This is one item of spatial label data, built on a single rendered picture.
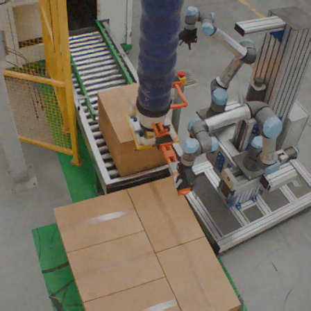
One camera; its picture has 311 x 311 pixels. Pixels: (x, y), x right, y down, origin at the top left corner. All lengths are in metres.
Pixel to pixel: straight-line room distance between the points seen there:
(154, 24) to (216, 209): 1.91
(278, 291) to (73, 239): 1.78
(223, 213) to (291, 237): 0.75
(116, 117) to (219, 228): 1.26
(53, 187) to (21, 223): 0.49
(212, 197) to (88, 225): 1.19
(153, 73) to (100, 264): 1.35
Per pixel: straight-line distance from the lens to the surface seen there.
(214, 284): 2.83
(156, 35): 2.18
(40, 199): 3.83
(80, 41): 4.73
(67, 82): 3.30
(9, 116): 3.34
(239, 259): 3.58
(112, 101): 3.23
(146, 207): 3.07
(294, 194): 3.87
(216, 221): 3.47
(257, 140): 2.66
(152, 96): 2.45
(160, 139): 2.54
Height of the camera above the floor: 3.11
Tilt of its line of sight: 49 degrees down
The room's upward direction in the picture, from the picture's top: 5 degrees clockwise
